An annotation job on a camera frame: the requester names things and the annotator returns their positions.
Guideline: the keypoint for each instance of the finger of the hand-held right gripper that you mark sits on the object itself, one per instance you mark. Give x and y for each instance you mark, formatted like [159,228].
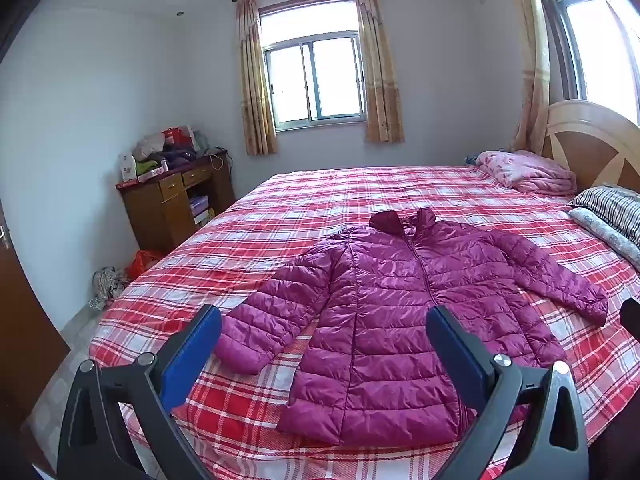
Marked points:
[631,314]

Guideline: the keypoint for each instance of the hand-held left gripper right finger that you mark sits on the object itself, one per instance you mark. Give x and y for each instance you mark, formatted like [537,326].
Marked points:
[457,355]

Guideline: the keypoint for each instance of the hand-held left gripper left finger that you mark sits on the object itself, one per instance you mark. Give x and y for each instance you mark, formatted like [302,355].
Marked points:
[192,355]

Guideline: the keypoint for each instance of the magenta puffer jacket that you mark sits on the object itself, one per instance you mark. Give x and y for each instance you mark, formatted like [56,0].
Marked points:
[380,335]

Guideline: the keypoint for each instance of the pile of clothes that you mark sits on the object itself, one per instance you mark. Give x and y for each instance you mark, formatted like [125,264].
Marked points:
[170,155]

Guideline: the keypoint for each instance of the grey floral pillow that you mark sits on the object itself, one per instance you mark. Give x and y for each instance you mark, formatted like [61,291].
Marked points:
[600,230]

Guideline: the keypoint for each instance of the red plastic bag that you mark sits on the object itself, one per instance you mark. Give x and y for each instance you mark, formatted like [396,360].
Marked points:
[142,262]

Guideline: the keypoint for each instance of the striped pillow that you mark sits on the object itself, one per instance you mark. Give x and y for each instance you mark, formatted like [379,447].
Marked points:
[612,207]

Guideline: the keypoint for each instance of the patterned grey bag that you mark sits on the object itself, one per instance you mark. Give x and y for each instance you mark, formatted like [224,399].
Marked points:
[107,285]

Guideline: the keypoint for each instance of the brown wooden desk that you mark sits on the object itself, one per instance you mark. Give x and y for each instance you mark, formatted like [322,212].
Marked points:
[150,215]

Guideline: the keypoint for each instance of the boxes in desk shelf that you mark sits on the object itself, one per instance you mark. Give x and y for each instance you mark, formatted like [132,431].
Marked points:
[200,207]

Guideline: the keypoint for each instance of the wooden headboard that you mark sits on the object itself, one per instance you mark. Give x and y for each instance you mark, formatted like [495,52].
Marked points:
[590,155]

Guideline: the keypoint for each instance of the bed with red plaid sheet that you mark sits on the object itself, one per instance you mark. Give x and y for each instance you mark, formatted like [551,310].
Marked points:
[280,205]

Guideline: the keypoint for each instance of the brown wooden door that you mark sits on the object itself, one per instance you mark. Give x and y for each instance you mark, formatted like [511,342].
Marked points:
[20,320]

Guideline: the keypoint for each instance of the pink floral quilt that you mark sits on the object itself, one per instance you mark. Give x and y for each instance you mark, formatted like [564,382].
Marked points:
[525,172]

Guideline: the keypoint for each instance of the blue cloth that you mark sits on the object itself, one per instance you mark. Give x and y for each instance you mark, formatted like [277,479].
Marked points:
[471,160]

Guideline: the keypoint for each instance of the white carton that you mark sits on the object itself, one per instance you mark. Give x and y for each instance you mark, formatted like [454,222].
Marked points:
[127,167]

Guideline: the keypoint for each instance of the red gift bag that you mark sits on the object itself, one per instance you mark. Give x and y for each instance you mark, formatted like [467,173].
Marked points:
[175,136]

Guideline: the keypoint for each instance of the tall beige curtain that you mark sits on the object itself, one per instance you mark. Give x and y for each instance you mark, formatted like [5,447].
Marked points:
[532,85]

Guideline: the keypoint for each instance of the large bright window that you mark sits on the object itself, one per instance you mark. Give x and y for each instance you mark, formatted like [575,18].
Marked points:
[600,50]

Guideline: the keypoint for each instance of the beige patterned curtain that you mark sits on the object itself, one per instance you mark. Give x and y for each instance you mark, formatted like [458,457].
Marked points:
[380,70]
[255,85]

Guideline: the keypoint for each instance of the sliding window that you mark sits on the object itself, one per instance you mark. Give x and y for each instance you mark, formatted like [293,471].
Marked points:
[310,80]

